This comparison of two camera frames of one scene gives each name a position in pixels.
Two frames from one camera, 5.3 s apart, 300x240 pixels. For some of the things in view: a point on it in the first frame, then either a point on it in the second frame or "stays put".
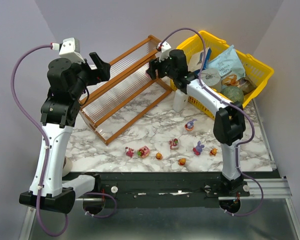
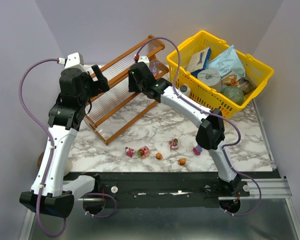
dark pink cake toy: x=129 y=152 stays put
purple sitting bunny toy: x=198 y=149 stays put
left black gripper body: x=99 y=70 → x=95 y=81
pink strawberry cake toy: x=143 y=152 stays put
